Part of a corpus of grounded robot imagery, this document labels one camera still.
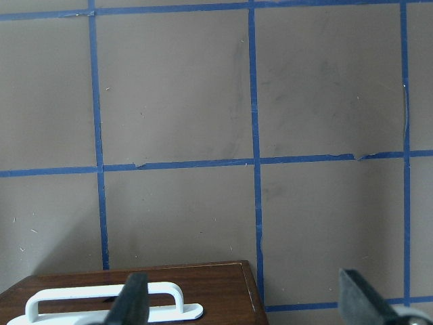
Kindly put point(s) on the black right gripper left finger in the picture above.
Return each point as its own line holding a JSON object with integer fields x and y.
{"x": 132, "y": 304}

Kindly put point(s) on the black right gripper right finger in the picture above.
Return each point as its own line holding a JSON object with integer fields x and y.
{"x": 359, "y": 303}

